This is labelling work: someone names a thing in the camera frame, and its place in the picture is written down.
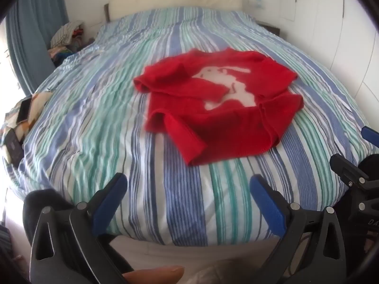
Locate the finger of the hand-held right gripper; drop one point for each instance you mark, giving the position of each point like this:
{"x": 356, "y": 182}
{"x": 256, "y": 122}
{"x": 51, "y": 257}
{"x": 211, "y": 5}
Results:
{"x": 348, "y": 170}
{"x": 370, "y": 132}

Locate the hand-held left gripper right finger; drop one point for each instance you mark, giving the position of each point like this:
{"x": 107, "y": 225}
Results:
{"x": 266, "y": 204}

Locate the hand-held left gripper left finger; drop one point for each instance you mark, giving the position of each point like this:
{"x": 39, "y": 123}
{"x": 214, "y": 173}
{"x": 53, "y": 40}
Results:
{"x": 108, "y": 201}

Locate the red sweater with white print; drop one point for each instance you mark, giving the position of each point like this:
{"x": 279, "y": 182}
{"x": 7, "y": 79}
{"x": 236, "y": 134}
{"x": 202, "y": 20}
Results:
{"x": 237, "y": 124}

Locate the pile of mixed clothes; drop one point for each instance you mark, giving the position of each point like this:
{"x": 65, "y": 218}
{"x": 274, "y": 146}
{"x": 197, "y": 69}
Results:
{"x": 63, "y": 34}

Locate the striped bed cover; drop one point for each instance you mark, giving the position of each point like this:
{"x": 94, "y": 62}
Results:
{"x": 118, "y": 109}

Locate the white wardrobe doors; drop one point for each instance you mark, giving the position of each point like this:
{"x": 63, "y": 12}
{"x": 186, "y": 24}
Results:
{"x": 325, "y": 35}

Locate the dark phone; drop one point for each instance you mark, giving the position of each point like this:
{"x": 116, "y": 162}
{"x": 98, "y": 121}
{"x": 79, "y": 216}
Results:
{"x": 13, "y": 148}

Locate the patterned cushion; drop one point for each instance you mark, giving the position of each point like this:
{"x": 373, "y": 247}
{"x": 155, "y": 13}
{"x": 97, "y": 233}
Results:
{"x": 37, "y": 103}

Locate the silver phone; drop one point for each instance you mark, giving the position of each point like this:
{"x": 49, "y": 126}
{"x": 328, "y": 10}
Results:
{"x": 24, "y": 110}

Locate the dark wooden nightstand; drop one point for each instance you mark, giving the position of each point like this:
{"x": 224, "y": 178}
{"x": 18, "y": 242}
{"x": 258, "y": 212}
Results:
{"x": 271, "y": 29}

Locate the blue curtain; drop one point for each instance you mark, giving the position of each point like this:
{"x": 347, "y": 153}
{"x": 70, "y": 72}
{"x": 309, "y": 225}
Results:
{"x": 32, "y": 35}

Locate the wall socket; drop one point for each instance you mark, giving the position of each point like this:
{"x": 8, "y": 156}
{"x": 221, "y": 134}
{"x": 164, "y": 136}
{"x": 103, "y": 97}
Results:
{"x": 259, "y": 3}

